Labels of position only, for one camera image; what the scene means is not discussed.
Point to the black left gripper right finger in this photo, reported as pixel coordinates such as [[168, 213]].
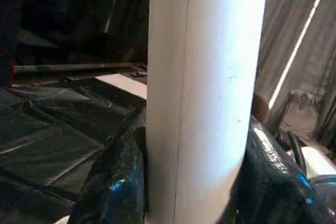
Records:
[[278, 187]]

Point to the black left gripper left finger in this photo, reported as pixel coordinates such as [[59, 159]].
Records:
[[115, 177]]

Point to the white plastic table leg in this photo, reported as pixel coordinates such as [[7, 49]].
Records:
[[210, 93]]

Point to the grey crumpled bag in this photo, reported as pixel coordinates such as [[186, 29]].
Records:
[[302, 114]]

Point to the black plastic mat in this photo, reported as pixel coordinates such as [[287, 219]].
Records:
[[47, 140]]

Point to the white flat panel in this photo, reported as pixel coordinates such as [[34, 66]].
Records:
[[123, 85]]

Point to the grey curtain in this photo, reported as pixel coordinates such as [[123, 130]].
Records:
[[299, 24]]

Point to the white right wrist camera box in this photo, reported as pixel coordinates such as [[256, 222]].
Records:
[[317, 161]]

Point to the dark horizontal rail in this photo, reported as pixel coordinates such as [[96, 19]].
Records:
[[79, 67]]

